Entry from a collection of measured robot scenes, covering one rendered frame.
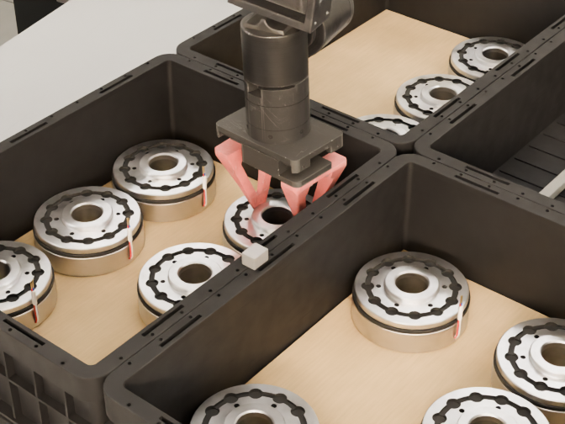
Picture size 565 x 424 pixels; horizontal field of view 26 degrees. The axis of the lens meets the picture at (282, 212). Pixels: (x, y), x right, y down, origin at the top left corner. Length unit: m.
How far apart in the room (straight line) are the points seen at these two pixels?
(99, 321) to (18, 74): 0.71
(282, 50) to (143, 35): 0.80
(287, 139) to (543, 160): 0.35
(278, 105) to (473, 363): 0.28
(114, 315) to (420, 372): 0.28
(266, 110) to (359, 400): 0.26
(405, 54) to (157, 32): 0.47
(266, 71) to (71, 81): 0.71
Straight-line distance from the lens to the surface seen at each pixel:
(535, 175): 1.30
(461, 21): 1.54
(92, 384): 0.91
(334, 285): 1.09
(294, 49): 1.04
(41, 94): 1.69
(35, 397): 0.98
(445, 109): 1.21
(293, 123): 1.07
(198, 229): 1.20
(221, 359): 0.99
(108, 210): 1.17
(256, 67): 1.04
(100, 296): 1.13
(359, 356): 1.06
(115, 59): 1.76
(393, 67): 1.47
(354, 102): 1.40
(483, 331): 1.10
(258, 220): 1.14
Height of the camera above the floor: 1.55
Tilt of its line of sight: 36 degrees down
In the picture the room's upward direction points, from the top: straight up
